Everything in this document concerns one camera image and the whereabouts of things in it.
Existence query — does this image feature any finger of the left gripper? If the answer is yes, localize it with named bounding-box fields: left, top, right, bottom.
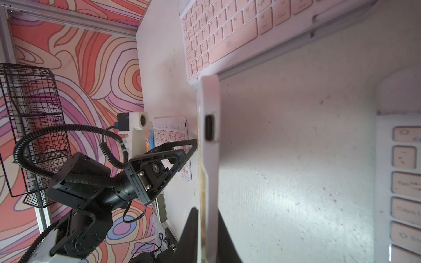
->
left=128, top=139, right=198, bottom=206

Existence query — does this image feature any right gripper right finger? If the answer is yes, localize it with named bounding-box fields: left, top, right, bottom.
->
left=217, top=219, right=242, bottom=263

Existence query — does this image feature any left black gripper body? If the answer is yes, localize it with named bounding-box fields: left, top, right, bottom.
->
left=47, top=152, right=137, bottom=210

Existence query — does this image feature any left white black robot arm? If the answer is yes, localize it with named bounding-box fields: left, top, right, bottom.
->
left=21, top=139, right=198, bottom=263

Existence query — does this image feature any pink keyboard front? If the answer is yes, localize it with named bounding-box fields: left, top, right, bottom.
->
left=179, top=1, right=377, bottom=86

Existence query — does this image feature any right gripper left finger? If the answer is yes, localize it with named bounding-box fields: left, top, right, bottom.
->
left=169, top=208, right=198, bottom=263

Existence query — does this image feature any black wire basket left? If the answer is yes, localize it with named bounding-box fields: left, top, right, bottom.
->
left=0, top=62, right=72, bottom=208

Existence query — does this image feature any yellow keyboard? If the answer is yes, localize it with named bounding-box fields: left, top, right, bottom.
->
left=197, top=75, right=221, bottom=263

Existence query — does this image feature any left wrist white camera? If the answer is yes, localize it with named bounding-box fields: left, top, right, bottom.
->
left=115, top=112, right=151, bottom=159

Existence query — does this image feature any pink keyboard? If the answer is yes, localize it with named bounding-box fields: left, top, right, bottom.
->
left=374, top=65, right=421, bottom=263
left=179, top=1, right=377, bottom=86
left=152, top=116, right=192, bottom=181

